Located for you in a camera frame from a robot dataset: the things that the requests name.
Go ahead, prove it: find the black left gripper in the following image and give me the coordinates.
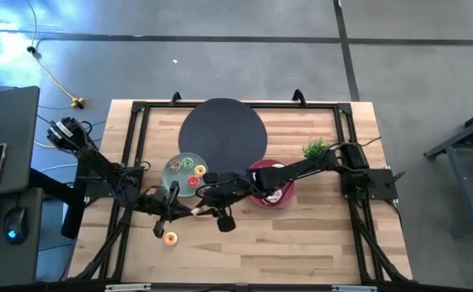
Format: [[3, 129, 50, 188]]
[[140, 181, 196, 238]]

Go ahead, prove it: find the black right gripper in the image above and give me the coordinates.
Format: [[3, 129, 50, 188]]
[[198, 173, 257, 233]]

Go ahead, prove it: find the blue-grey plate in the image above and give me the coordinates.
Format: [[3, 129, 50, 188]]
[[161, 152, 209, 199]]

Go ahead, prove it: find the pink plate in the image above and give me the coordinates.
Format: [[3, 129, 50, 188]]
[[247, 158, 296, 210]]

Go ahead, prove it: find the large pink iced donut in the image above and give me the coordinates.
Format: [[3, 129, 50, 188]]
[[264, 188, 285, 204]]

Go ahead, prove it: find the dark round woven placemat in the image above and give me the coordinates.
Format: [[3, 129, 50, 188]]
[[178, 97, 269, 175]]

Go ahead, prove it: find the green plant in white pot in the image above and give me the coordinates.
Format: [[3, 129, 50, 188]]
[[302, 138, 330, 160]]

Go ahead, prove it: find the black computer mouse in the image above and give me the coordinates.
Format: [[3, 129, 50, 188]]
[[3, 206, 29, 245]]

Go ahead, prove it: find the grey desk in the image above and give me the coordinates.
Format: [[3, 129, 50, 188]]
[[0, 84, 45, 285]]

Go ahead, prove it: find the silver metal bracket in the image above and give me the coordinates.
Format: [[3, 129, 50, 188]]
[[332, 285, 379, 292], [105, 283, 153, 292]]

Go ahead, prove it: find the black desk support post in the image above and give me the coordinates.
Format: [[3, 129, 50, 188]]
[[28, 168, 89, 239]]

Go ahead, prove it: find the yellow extension cable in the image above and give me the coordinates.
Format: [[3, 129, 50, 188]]
[[24, 0, 88, 110]]

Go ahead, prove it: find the black aluminium table frame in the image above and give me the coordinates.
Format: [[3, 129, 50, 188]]
[[67, 99, 414, 285]]

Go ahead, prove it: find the dark metal cart frame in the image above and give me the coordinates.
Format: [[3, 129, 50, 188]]
[[424, 103, 473, 238]]

